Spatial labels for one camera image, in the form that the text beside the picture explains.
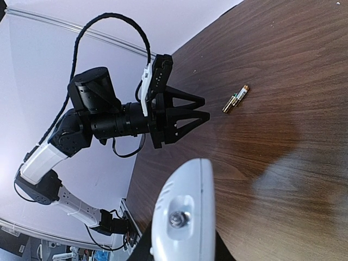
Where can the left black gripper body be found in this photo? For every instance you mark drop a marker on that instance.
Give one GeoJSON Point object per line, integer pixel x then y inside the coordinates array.
{"type": "Point", "coordinates": [98, 113]}

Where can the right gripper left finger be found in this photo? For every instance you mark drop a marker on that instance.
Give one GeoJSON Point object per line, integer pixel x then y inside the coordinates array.
{"type": "Point", "coordinates": [142, 250]}

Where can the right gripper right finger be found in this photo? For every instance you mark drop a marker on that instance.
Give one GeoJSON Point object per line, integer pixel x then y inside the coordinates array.
{"type": "Point", "coordinates": [222, 253]}

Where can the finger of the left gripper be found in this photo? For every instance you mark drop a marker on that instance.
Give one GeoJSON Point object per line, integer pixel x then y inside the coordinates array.
{"type": "Point", "coordinates": [172, 133]}
{"type": "Point", "coordinates": [171, 93]}

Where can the white remote control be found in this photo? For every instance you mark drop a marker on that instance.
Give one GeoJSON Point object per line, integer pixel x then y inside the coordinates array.
{"type": "Point", "coordinates": [183, 223]}

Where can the gold AAA battery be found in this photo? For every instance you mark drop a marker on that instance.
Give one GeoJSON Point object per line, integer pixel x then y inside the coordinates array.
{"type": "Point", "coordinates": [241, 95]}
{"type": "Point", "coordinates": [229, 104]}

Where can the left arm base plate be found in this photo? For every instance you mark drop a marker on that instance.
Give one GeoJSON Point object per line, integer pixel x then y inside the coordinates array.
{"type": "Point", "coordinates": [133, 235]}

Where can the left aluminium frame post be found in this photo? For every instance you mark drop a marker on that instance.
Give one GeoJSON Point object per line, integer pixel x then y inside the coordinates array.
{"type": "Point", "coordinates": [73, 27]}

